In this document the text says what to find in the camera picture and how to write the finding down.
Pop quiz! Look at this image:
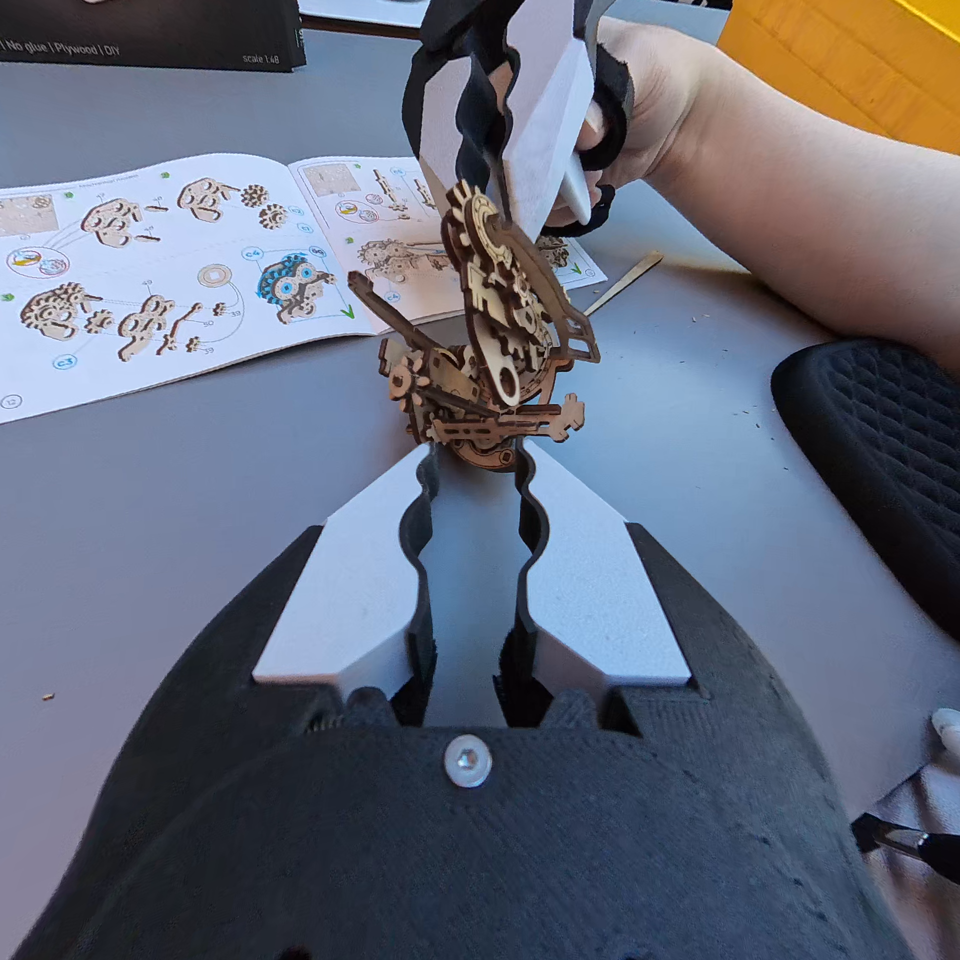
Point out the black model kit box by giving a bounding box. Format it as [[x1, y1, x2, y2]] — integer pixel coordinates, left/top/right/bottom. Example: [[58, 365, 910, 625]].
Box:
[[0, 0, 309, 74]]

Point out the yellow box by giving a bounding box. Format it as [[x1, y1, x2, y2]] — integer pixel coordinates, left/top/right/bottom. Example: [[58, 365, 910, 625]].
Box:
[[716, 0, 960, 160]]

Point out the white instruction booklet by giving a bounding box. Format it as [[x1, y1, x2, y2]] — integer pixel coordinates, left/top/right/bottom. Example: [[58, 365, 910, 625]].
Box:
[[0, 153, 609, 426]]

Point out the wooden gear model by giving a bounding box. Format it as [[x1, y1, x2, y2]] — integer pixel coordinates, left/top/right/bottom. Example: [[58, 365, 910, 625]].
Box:
[[347, 178, 603, 475]]

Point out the person's right forearm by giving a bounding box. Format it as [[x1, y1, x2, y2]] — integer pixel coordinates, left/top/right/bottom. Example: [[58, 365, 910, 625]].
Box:
[[675, 56, 960, 372]]

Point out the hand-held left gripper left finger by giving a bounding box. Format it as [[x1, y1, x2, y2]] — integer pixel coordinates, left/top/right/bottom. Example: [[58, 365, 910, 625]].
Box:
[[252, 441, 442, 729]]

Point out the pale grey flat board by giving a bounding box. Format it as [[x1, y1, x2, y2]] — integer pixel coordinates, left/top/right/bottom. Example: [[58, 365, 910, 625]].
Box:
[[298, 0, 429, 30]]

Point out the thin wooden stick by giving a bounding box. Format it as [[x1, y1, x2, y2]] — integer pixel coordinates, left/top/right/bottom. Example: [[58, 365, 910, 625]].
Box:
[[582, 251, 666, 318]]

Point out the black mesh cushion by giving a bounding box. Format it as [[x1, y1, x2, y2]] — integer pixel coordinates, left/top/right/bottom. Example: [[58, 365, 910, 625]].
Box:
[[771, 337, 960, 642]]

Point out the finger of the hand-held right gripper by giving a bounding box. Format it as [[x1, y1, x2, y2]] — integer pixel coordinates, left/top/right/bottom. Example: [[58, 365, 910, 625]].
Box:
[[497, 0, 603, 243], [417, 58, 504, 213]]

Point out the person's right hand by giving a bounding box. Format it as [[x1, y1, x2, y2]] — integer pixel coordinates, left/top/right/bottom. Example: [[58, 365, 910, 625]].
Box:
[[579, 16, 725, 207]]

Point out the black metal hand tool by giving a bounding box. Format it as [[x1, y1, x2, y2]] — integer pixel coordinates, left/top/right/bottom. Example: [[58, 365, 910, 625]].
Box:
[[851, 812, 960, 888]]

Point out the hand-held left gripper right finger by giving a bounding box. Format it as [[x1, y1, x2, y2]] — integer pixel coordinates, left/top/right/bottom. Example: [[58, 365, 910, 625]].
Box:
[[495, 437, 694, 729]]

